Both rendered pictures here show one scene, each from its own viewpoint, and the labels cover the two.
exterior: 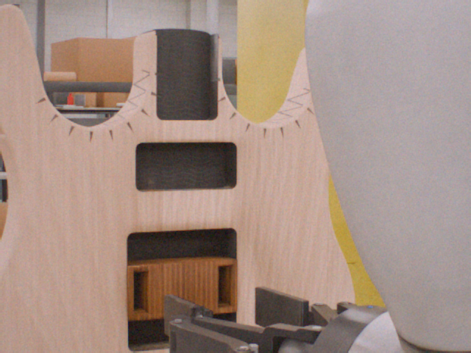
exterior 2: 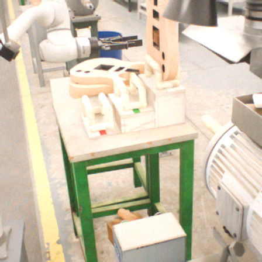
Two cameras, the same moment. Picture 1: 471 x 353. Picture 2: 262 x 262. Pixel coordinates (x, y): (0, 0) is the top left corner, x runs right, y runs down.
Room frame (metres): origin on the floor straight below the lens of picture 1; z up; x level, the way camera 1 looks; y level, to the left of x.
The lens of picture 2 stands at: (1.05, -1.76, 1.78)
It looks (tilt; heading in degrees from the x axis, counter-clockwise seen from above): 27 degrees down; 103
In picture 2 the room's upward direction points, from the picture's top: 3 degrees counter-clockwise
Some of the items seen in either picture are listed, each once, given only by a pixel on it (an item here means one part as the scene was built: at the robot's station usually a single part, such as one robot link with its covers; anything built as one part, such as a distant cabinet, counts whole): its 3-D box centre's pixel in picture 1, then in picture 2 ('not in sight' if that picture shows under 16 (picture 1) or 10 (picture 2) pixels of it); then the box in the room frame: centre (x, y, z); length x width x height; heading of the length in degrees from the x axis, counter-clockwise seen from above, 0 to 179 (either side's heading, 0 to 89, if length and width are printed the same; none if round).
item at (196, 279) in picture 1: (176, 287); (158, 37); (0.79, 0.04, 1.31); 0.10 x 0.03 x 0.05; 116
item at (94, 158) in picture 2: not in sight; (122, 179); (0.58, 0.00, 0.55); 0.62 x 0.58 x 0.76; 118
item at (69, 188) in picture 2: not in sight; (70, 178); (0.23, 0.13, 0.45); 0.05 x 0.05 x 0.90; 28
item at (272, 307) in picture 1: (280, 312); (134, 43); (0.69, -0.04, 1.31); 0.07 x 0.01 x 0.03; 27
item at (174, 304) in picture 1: (188, 323); (130, 39); (0.66, 0.03, 1.31); 0.07 x 0.01 x 0.03; 27
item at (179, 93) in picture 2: not in sight; (160, 97); (0.79, 0.04, 1.02); 0.27 x 0.15 x 0.17; 117
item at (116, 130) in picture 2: not in sight; (99, 123); (0.51, -0.09, 0.94); 0.27 x 0.15 x 0.01; 117
